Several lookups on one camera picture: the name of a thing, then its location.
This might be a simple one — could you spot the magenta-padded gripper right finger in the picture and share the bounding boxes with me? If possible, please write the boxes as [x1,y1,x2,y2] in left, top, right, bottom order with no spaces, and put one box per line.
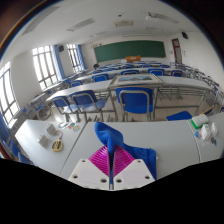
[111,145,157,191]

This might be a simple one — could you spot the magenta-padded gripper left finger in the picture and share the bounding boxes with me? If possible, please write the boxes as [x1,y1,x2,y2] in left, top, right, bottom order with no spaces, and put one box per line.
[68,145,111,191]

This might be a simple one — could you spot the blue towel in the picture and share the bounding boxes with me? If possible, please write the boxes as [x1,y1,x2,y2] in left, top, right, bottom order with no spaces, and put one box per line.
[94,121,158,181]

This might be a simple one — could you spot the yellow tape roll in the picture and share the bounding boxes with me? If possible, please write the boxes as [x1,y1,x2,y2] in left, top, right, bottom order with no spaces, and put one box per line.
[51,139,64,153]

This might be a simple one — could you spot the small white box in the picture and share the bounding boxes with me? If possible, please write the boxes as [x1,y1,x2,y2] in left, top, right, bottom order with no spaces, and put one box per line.
[37,134,51,148]
[45,123,58,137]

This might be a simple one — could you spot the blue classroom chairs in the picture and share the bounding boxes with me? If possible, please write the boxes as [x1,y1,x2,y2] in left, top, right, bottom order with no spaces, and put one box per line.
[19,61,224,124]

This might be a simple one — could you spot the white carton box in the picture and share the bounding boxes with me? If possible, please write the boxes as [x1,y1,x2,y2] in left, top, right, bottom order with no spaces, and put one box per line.
[200,123,213,141]
[209,121,219,138]

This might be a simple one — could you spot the white and green box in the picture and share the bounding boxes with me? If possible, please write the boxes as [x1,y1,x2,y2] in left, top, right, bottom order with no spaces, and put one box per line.
[190,114,210,129]

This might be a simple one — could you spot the white classroom desks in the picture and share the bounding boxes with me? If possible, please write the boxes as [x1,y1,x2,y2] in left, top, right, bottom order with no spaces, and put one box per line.
[28,59,224,121]

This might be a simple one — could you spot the white-framed window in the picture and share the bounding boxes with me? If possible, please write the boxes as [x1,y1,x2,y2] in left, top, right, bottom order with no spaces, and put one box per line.
[0,61,20,126]
[66,43,83,73]
[31,45,59,91]

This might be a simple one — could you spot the blue curtain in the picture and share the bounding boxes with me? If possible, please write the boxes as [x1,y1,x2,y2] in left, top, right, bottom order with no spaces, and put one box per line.
[76,44,87,71]
[51,44,66,81]

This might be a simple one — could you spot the orange lectern box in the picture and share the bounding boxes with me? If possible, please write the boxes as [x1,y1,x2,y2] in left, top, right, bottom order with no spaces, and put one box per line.
[125,55,142,63]

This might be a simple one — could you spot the green chalkboard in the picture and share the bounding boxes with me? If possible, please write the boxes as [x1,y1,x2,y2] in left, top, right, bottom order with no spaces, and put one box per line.
[93,40,167,63]

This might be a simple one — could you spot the brown door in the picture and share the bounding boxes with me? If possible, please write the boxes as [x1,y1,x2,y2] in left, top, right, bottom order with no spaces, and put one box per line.
[171,37,183,64]

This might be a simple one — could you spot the ceiling lights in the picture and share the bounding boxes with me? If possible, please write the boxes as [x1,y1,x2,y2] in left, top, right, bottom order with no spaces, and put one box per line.
[21,4,178,36]

